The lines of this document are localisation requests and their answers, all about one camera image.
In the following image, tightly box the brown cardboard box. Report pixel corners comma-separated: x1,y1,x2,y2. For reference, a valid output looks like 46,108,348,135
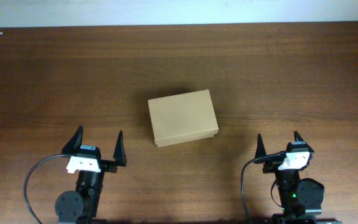
148,90,219,147

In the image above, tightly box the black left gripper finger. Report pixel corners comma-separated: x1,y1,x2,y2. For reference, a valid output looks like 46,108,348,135
113,131,127,167
61,126,83,155

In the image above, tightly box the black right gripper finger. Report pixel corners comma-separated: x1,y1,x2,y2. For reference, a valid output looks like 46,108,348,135
254,134,267,161
294,131,314,152

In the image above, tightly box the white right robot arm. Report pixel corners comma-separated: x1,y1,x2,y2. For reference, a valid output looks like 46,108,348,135
255,131,324,224

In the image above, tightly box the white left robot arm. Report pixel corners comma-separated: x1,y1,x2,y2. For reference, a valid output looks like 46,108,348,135
55,126,127,224

